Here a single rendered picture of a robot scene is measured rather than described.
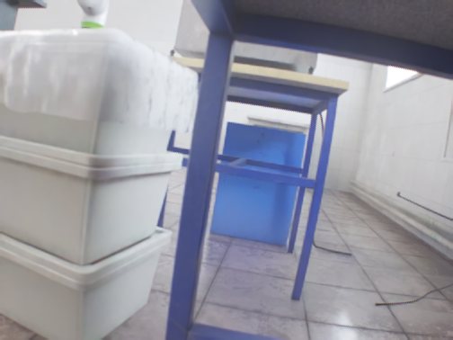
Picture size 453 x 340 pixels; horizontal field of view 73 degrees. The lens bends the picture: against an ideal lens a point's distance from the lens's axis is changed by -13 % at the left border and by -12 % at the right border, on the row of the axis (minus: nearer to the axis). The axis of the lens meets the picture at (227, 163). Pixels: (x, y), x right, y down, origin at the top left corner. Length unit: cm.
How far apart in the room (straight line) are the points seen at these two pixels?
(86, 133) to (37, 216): 22
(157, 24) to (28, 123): 494
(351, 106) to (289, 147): 343
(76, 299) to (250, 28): 61
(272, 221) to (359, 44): 141
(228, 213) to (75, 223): 125
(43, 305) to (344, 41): 80
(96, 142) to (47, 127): 13
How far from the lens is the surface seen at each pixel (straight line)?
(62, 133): 73
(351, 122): 516
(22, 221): 84
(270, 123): 437
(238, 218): 186
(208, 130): 53
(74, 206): 71
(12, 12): 139
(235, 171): 116
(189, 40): 121
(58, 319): 84
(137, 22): 579
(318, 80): 107
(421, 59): 59
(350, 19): 53
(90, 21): 193
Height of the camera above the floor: 53
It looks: 5 degrees down
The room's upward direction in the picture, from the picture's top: 9 degrees clockwise
